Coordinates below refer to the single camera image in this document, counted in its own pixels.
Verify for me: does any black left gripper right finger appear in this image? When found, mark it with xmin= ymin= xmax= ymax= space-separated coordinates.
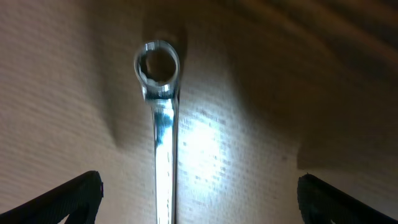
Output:
xmin=297 ymin=174 xmax=397 ymax=224

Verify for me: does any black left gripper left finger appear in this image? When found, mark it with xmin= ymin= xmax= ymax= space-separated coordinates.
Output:
xmin=1 ymin=170 xmax=103 ymax=224

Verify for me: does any silver combination wrench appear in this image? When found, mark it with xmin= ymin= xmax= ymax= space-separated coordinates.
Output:
xmin=134 ymin=40 xmax=180 ymax=224

